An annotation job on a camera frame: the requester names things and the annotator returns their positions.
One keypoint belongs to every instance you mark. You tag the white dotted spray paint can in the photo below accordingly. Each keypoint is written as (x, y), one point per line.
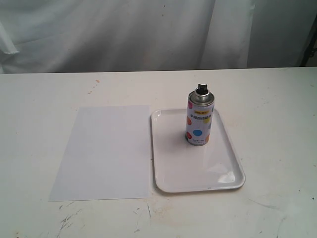
(200, 106)

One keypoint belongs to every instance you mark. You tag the white plastic tray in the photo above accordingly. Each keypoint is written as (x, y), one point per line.
(181, 167)

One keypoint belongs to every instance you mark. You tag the white paper sheet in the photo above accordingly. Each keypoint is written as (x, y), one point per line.
(107, 156)

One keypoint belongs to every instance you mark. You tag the white fabric backdrop curtain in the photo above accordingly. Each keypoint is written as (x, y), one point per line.
(42, 36)

